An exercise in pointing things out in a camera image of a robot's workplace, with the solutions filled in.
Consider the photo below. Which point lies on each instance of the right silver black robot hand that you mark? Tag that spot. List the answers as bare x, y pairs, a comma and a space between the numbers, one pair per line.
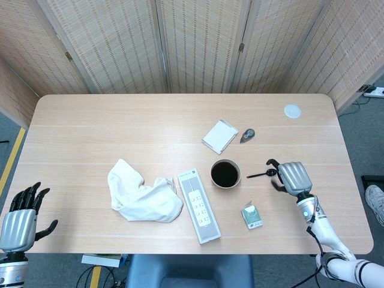
295, 178

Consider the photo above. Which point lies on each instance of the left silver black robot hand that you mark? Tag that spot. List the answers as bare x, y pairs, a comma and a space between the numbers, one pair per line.
16, 229

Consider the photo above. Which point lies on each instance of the black plastic spoon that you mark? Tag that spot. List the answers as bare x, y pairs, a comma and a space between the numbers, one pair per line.
271, 172

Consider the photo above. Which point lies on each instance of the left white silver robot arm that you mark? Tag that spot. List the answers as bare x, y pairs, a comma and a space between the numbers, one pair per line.
10, 270

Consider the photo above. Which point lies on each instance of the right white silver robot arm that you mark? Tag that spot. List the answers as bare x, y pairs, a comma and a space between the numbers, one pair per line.
322, 226

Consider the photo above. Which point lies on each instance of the cup of dark coffee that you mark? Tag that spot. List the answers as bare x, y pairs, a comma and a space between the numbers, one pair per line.
225, 174

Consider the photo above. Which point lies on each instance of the green white tissue pack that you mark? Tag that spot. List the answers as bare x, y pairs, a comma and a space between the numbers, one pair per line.
252, 217

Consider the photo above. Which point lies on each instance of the grey correction tape dispenser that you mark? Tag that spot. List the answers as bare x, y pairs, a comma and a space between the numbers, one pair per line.
247, 135

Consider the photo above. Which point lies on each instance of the white round table grommet cap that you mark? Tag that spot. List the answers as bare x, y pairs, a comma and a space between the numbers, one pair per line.
292, 111

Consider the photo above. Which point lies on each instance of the black flat floor base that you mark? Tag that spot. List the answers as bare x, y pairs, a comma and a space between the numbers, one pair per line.
372, 179

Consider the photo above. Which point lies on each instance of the white sneaker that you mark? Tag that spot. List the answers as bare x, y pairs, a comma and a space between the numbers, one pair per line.
375, 199

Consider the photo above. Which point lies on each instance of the white square notepad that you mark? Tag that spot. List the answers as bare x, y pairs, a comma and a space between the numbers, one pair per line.
219, 136

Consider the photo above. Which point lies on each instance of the grey power strip box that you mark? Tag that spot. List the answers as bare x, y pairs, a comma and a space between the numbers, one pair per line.
198, 207

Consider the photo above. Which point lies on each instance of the white floor power strip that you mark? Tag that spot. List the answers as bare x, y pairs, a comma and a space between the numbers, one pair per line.
376, 91

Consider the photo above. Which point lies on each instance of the white crumpled cloth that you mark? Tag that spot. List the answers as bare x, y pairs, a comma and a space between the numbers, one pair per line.
141, 201

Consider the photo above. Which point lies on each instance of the blue grey chair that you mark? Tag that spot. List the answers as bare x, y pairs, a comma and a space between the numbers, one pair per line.
189, 270

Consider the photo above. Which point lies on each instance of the brass screen hinge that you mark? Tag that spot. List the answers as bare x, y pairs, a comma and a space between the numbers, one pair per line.
241, 48
68, 56

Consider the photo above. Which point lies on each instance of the bamboo folding screen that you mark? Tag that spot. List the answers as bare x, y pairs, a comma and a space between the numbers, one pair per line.
120, 45

